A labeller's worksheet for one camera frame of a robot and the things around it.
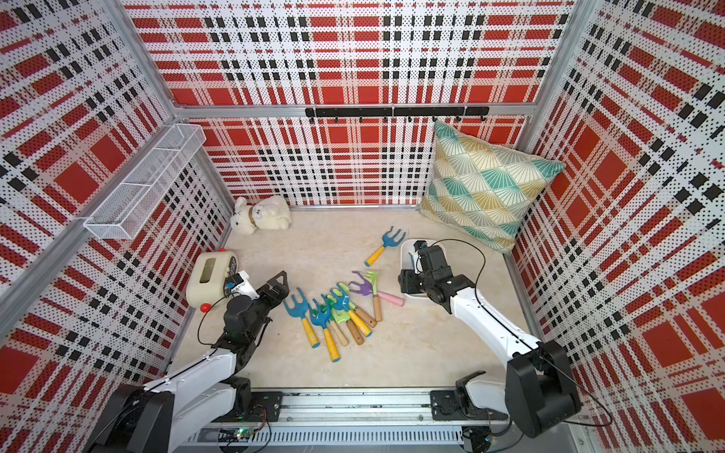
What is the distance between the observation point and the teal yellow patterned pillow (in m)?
0.86

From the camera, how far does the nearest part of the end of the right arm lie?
0.60 meters

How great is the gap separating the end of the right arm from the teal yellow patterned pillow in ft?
1.00
